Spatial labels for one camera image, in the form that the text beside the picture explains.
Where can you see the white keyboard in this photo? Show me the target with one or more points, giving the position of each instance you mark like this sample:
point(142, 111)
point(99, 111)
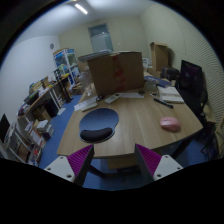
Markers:
point(84, 103)

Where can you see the ceiling light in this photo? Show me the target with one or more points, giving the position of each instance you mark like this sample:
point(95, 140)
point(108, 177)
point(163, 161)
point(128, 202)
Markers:
point(83, 10)

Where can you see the large cardboard box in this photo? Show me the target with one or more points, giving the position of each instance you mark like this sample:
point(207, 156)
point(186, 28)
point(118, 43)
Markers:
point(117, 73)

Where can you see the dark blue mouse pad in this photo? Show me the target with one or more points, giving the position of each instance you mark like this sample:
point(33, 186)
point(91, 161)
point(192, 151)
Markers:
point(98, 125)

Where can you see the door with window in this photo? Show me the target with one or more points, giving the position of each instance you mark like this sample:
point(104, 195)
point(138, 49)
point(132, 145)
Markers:
point(100, 38)

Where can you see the blue white display cabinet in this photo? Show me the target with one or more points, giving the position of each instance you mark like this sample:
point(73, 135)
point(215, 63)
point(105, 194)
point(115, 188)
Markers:
point(66, 61)

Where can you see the open white notebook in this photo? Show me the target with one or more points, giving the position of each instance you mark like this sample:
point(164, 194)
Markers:
point(170, 94)

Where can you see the black computer monitor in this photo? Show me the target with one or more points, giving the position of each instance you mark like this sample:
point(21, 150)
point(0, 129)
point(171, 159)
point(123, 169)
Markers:
point(190, 78)

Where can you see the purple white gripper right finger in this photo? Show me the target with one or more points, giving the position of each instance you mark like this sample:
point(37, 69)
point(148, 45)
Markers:
point(154, 166)

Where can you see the black pen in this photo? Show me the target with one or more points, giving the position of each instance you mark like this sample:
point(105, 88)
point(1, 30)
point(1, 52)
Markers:
point(164, 103)

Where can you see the tall cardboard box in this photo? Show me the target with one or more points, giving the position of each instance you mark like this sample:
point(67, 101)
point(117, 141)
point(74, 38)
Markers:
point(159, 53)

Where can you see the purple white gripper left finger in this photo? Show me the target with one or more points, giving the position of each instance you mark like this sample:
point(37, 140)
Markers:
point(74, 167)

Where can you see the white paper sheet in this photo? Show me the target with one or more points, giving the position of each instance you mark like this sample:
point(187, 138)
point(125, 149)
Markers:
point(131, 95)

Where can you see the white low bookshelf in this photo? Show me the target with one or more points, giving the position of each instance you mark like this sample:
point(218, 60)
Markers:
point(25, 148)

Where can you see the blue book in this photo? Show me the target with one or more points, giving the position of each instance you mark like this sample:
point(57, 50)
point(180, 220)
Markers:
point(158, 81)

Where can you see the wooden side desk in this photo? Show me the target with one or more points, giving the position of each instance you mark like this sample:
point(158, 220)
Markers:
point(44, 100)

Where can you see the white remote control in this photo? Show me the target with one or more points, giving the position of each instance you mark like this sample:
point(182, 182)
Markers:
point(112, 98)

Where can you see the pink computer mouse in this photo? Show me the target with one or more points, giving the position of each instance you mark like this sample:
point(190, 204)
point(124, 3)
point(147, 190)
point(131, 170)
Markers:
point(170, 123)

